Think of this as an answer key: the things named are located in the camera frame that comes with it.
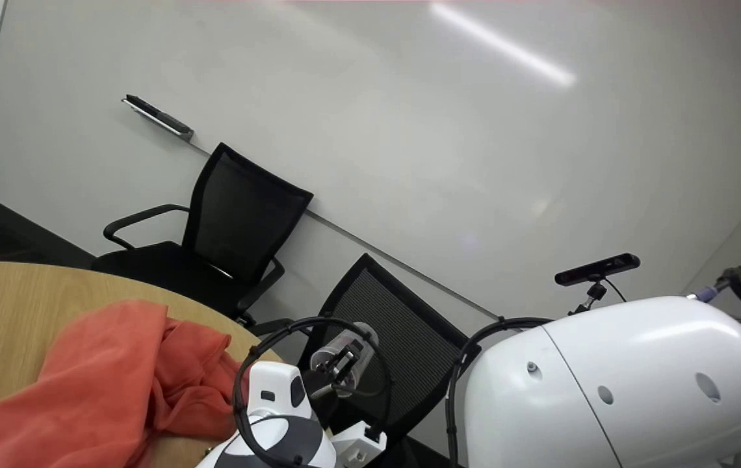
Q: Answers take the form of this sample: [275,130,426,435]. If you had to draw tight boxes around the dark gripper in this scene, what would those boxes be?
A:
[301,320,383,402]

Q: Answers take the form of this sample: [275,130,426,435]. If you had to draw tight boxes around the black mesh office chair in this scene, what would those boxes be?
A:
[92,140,315,328]
[249,251,478,439]

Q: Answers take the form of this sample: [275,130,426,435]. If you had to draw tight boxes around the orange cloth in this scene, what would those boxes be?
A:
[0,299,257,468]

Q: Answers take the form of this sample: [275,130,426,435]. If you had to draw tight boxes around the large white wall whiteboard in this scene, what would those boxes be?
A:
[0,0,741,379]

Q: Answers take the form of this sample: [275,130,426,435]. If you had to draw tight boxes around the black stereo camera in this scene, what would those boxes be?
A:
[552,250,643,289]

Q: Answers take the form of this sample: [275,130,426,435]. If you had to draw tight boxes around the thin black camera cable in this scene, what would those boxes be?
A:
[603,276,631,305]

